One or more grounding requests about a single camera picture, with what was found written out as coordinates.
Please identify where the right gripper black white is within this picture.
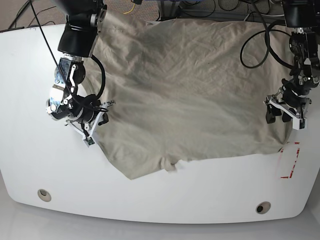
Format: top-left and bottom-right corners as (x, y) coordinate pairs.
(65, 100), (116, 140)

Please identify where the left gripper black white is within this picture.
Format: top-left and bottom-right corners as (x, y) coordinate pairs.
(264, 93), (312, 124)

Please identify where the beige grey t-shirt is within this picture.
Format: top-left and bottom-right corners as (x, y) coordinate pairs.
(94, 10), (292, 180)

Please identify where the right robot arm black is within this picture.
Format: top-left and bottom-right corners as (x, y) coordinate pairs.
(46, 0), (115, 146)

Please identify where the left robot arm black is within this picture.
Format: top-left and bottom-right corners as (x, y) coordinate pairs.
(264, 0), (320, 130)

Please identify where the red tape rectangle marking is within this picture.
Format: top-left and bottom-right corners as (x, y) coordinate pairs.
(276, 141), (301, 179)

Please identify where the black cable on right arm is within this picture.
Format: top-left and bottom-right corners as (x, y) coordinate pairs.
(29, 0), (111, 118)

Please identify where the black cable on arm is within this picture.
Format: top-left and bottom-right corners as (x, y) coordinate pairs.
(240, 0), (296, 73)
(29, 0), (111, 118)

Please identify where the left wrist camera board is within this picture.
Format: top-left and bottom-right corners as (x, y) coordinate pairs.
(292, 117), (308, 131)

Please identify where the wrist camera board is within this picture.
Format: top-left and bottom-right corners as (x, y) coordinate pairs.
(292, 117), (308, 131)
(83, 137), (96, 148)

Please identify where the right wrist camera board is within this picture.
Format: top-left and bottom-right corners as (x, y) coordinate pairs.
(83, 137), (96, 148)

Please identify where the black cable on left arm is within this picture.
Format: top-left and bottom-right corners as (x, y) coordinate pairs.
(240, 0), (296, 73)

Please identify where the right table cable grommet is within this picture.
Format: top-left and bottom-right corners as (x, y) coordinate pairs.
(255, 201), (271, 215)

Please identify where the table cable grommet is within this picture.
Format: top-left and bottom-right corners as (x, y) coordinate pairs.
(255, 201), (271, 215)
(37, 189), (52, 203)

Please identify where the left table cable grommet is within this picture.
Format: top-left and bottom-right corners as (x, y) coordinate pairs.
(37, 189), (52, 203)

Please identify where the white cable on floor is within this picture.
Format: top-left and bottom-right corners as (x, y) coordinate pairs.
(242, 12), (286, 23)

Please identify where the yellow cable on floor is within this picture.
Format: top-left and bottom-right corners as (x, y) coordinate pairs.
(123, 2), (137, 16)

